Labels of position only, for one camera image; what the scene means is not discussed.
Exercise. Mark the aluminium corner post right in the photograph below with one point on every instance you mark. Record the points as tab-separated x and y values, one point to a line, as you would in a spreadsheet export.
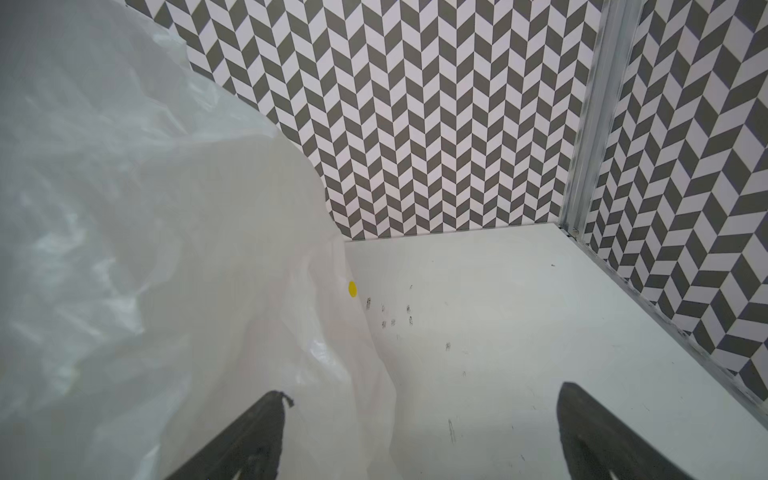
619	21

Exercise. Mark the white plastic bag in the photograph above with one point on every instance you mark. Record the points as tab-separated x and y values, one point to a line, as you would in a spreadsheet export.
166	260

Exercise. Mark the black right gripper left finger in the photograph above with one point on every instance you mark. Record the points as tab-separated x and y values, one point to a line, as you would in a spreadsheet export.
249	448

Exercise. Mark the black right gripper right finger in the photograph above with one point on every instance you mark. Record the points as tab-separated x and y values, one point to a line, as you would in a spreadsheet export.
596	444

